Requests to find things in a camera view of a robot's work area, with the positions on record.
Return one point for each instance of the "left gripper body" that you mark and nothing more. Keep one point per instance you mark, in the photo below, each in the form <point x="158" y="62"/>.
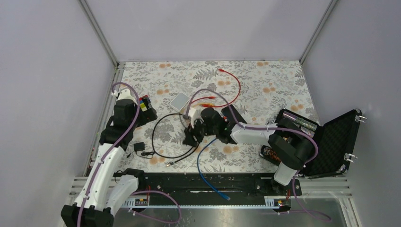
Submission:
<point x="146" y="116"/>

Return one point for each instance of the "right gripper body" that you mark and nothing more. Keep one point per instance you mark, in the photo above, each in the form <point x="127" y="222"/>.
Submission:
<point x="199" y="130"/>

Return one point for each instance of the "white small switch box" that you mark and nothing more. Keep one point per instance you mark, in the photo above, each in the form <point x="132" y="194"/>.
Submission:
<point x="179" y="102"/>

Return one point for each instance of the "black network switch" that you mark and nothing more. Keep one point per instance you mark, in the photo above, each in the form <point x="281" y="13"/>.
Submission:
<point x="230" y="117"/>

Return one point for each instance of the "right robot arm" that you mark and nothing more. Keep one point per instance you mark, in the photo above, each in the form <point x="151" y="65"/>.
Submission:
<point x="293" y="147"/>

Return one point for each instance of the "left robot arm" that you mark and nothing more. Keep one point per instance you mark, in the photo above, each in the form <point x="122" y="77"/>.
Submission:
<point x="96" y="205"/>

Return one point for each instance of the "colourful toy brick stack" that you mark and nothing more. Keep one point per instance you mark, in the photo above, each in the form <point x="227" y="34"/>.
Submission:
<point x="145" y="103"/>

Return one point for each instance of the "floral table mat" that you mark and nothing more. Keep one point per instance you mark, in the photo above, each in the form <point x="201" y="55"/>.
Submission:
<point x="258" y="90"/>

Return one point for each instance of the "black power adapter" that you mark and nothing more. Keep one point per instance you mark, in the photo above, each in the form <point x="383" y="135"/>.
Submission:
<point x="139" y="150"/>

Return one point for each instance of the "black case with chips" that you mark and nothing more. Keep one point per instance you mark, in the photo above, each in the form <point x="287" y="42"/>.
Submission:
<point x="335" y="140"/>

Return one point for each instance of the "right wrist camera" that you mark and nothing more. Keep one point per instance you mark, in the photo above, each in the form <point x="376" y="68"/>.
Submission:
<point x="192" y="115"/>

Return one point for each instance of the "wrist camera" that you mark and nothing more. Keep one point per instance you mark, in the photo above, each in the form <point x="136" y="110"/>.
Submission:
<point x="124" y="94"/>
<point x="192" y="115"/>

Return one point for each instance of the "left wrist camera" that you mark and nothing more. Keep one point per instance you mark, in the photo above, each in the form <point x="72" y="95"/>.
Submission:
<point x="124" y="94"/>

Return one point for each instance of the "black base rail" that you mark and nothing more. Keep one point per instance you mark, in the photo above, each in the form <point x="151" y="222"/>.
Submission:
<point x="224" y="189"/>

